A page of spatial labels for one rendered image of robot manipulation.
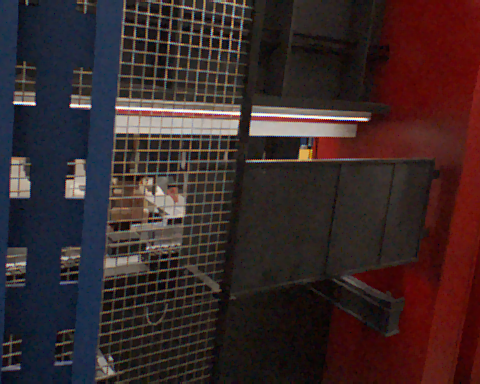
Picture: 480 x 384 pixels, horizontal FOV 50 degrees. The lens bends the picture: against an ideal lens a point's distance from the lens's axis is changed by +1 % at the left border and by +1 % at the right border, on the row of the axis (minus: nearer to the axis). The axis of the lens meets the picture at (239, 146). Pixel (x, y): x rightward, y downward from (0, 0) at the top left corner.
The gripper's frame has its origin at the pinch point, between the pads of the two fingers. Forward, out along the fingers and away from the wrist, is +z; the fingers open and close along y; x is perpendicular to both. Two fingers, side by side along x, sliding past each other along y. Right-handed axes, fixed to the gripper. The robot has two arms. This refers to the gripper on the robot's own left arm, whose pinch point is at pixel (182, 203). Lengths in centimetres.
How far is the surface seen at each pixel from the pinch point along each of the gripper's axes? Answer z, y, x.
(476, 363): 89, 128, -32
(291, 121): -28, 42, -31
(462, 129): -10, 85, -81
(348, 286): 43, 42, -46
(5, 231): 27, -97, -165
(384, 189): 9, 52, -64
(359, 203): 14, 39, -62
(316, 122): -29, 57, -30
